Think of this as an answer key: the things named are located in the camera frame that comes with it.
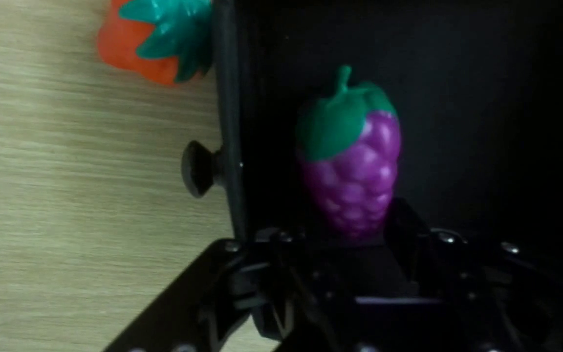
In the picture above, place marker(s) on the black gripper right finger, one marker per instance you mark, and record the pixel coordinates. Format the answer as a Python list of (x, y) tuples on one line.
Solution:
[(506, 296)]

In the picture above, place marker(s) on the purple grape toy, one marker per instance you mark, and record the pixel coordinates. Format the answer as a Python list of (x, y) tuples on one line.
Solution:
[(348, 147)]

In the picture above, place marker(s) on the black box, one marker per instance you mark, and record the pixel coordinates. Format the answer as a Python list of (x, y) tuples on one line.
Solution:
[(477, 87)]

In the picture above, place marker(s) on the red strawberry toy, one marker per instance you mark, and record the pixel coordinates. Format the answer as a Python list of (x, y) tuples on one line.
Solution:
[(164, 42)]

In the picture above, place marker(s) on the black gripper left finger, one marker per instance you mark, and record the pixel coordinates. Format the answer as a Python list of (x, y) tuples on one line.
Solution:
[(224, 286)]

